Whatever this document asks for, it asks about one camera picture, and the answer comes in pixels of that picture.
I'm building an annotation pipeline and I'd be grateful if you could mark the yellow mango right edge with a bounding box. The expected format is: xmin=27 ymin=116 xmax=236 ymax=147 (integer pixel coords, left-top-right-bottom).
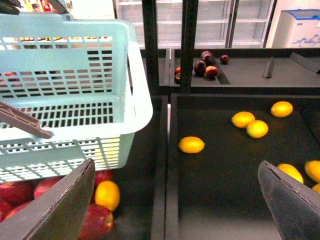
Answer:
xmin=277 ymin=163 xmax=304 ymax=184

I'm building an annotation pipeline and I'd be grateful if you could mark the yellow lemon near divider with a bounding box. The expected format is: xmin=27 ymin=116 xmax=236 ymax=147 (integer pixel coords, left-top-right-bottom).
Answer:
xmin=178 ymin=136 xmax=205 ymax=154

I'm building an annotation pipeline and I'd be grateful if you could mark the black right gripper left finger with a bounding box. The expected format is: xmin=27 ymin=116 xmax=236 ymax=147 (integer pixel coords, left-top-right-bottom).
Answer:
xmin=0 ymin=158 xmax=96 ymax=240

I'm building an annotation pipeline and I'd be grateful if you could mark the yellow lemon pair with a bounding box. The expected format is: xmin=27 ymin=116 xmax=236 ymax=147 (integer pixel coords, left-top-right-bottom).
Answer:
xmin=231 ymin=111 xmax=256 ymax=129
xmin=246 ymin=120 xmax=269 ymax=139

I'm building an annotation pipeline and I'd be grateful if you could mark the black apple bin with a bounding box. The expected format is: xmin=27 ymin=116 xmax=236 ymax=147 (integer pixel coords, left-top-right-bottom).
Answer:
xmin=0 ymin=94 xmax=169 ymax=240

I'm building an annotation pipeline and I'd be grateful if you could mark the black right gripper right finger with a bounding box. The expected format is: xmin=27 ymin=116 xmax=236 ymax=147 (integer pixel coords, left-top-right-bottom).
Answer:
xmin=257 ymin=161 xmax=320 ymax=240

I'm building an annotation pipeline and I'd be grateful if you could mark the red apple right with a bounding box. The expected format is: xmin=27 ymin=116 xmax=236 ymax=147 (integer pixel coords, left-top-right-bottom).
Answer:
xmin=77 ymin=203 xmax=114 ymax=240

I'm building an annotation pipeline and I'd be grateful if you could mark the yellow lemon pair back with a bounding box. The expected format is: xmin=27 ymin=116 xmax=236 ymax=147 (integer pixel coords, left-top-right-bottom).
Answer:
xmin=231 ymin=111 xmax=256 ymax=129

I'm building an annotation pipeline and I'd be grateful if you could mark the white chest freezer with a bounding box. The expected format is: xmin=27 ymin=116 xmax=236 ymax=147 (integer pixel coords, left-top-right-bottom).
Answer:
xmin=271 ymin=9 xmax=320 ymax=49

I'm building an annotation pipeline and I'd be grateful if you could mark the lemon among apples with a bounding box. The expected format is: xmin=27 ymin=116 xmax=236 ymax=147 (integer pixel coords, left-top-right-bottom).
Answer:
xmin=94 ymin=180 xmax=121 ymax=212

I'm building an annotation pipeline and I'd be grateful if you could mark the yellow lemon pair front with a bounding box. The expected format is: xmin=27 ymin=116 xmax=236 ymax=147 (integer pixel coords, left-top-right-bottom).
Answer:
xmin=246 ymin=120 xmax=269 ymax=139

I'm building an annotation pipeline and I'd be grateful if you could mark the black lemon bin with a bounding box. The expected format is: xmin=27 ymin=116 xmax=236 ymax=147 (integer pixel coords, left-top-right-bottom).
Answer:
xmin=165 ymin=94 xmax=320 ymax=240

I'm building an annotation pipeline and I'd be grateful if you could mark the red apple upper bin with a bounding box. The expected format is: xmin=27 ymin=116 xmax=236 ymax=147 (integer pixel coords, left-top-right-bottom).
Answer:
xmin=205 ymin=65 xmax=218 ymax=80

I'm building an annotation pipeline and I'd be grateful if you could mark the light blue plastic basket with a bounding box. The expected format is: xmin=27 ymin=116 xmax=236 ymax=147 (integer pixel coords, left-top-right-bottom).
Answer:
xmin=0 ymin=12 xmax=153 ymax=183

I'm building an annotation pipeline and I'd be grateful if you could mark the yellow lemon far right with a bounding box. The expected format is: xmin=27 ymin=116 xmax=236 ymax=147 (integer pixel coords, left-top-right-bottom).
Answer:
xmin=270 ymin=101 xmax=293 ymax=118

